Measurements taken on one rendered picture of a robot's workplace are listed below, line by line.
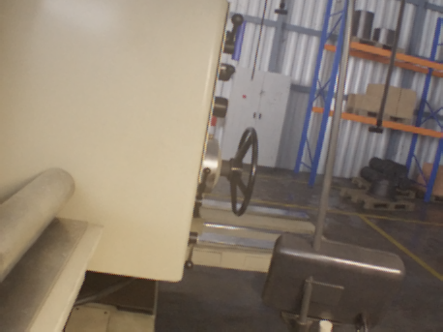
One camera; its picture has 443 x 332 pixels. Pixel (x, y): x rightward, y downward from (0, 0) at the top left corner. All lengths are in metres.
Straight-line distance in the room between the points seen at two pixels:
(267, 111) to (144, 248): 7.59
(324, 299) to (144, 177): 0.58
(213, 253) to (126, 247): 1.27
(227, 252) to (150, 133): 1.44
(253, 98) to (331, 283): 7.59
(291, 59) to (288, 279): 8.42
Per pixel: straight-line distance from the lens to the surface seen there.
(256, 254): 2.44
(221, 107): 1.32
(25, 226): 0.79
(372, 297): 1.13
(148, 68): 1.05
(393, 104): 8.92
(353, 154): 10.06
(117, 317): 1.85
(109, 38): 1.07
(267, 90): 8.58
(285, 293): 1.11
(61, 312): 0.77
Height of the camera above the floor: 1.64
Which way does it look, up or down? 10 degrees down
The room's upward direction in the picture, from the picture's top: 10 degrees clockwise
